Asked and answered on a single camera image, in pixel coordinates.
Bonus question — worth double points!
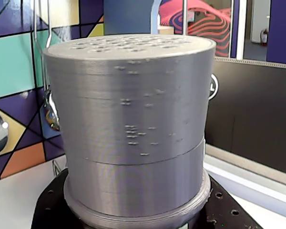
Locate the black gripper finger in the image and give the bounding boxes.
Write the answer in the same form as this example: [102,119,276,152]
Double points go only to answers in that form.
[32,167,86,229]
[200,177,263,229]

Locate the silver gray salt shaker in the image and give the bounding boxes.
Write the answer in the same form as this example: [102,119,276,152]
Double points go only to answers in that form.
[41,33,217,229]

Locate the red fire extinguisher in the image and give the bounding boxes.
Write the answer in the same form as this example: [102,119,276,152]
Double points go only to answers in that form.
[261,28,269,46]

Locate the black Dell monitor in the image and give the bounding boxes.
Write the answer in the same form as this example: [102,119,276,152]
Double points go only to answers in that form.
[204,59,286,174]

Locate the silver hanging utensil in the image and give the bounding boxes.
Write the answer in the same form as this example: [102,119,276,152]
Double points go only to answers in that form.
[33,0,61,132]

